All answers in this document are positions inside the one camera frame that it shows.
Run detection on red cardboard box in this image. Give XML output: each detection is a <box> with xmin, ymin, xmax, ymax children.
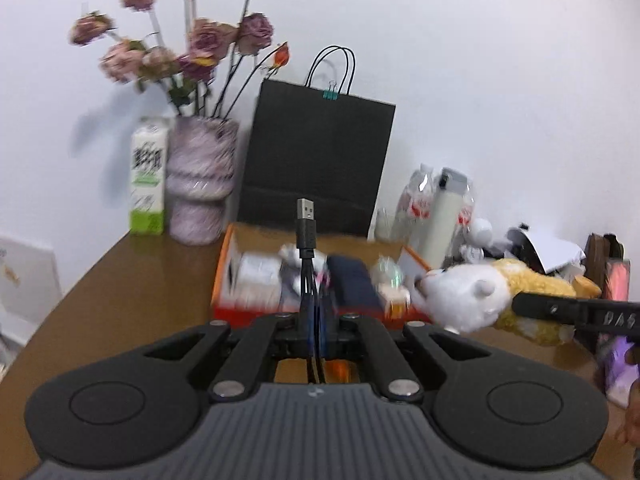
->
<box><xmin>210</xmin><ymin>223</ymin><xmax>436</xmax><ymax>386</ymax></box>

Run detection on dark blue cloth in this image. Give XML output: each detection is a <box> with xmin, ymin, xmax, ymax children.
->
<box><xmin>327</xmin><ymin>255</ymin><xmax>383</xmax><ymax>311</ymax></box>

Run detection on white plastic bag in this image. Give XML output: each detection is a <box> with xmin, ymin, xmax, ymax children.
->
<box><xmin>277</xmin><ymin>242</ymin><xmax>328</xmax><ymax>301</ymax></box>

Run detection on black usb cable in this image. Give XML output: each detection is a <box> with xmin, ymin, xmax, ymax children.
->
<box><xmin>295</xmin><ymin>198</ymin><xmax>326</xmax><ymax>386</ymax></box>

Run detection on white toy figure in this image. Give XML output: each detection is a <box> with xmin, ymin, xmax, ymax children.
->
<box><xmin>457</xmin><ymin>217</ymin><xmax>496</xmax><ymax>263</ymax></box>

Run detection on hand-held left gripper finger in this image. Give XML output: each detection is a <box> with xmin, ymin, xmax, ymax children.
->
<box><xmin>144</xmin><ymin>302</ymin><xmax>321</xmax><ymax>403</ymax></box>
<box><xmin>320</xmin><ymin>292</ymin><xmax>496</xmax><ymax>403</ymax></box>

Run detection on white and yellow plush toy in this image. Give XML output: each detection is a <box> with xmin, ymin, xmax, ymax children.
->
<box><xmin>412</xmin><ymin>257</ymin><xmax>603</xmax><ymax>348</ymax></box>

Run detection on white paper sheet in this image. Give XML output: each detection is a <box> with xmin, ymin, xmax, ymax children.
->
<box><xmin>520</xmin><ymin>227</ymin><xmax>586</xmax><ymax>273</ymax></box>

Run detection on dried pink flowers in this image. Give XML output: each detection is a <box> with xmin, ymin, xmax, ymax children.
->
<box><xmin>67</xmin><ymin>0</ymin><xmax>291</xmax><ymax>121</ymax></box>

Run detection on black paper bag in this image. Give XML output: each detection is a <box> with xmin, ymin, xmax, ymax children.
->
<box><xmin>236</xmin><ymin>46</ymin><xmax>397</xmax><ymax>241</ymax></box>

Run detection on clear bag with cartons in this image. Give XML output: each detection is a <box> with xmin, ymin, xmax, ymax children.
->
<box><xmin>392</xmin><ymin>162</ymin><xmax>476</xmax><ymax>271</ymax></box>

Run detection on purple patterned vase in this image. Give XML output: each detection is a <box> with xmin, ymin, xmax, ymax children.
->
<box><xmin>165</xmin><ymin>116</ymin><xmax>240</xmax><ymax>246</ymax></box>

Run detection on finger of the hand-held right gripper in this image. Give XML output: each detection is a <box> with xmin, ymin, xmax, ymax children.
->
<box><xmin>511</xmin><ymin>291</ymin><xmax>588</xmax><ymax>322</ymax></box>

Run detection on white flat box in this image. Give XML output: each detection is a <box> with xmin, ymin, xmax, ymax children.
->
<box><xmin>0</xmin><ymin>234</ymin><xmax>63</xmax><ymax>351</ymax></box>

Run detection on white green milk carton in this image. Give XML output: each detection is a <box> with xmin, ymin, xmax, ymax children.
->
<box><xmin>129</xmin><ymin>117</ymin><xmax>170</xmax><ymax>236</ymax></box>

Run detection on brown and pink box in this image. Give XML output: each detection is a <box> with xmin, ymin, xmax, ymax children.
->
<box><xmin>585</xmin><ymin>232</ymin><xmax>632</xmax><ymax>306</ymax></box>

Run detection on person's right hand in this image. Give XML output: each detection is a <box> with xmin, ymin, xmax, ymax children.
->
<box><xmin>616</xmin><ymin>345</ymin><xmax>640</xmax><ymax>463</ymax></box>

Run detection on wooden desktop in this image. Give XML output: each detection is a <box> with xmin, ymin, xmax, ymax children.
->
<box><xmin>0</xmin><ymin>232</ymin><xmax>640</xmax><ymax>480</ymax></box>

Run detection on lilac cloth item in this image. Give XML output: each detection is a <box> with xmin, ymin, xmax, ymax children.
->
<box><xmin>602</xmin><ymin>337</ymin><xmax>640</xmax><ymax>408</ymax></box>

